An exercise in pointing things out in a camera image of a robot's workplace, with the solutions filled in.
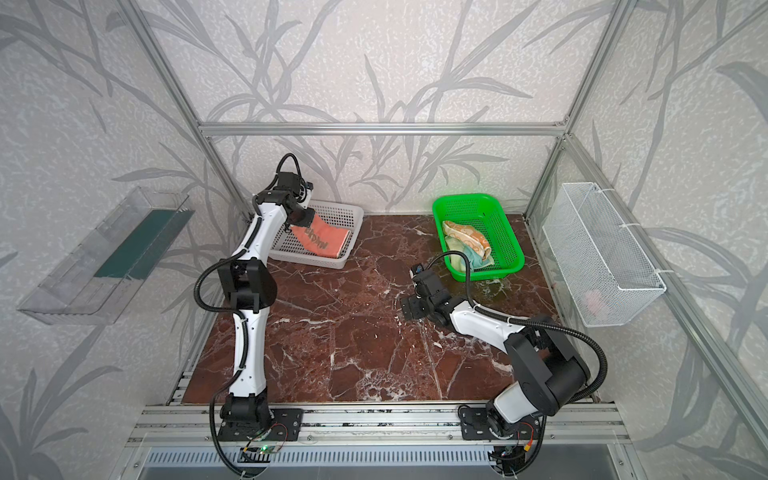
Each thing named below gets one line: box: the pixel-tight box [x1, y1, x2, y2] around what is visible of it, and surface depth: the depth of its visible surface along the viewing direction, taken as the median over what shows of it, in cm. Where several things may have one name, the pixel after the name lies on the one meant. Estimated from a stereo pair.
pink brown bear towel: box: [290, 214, 351, 258], surface depth 110 cm
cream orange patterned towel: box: [443, 220, 492, 261], surface depth 103 cm
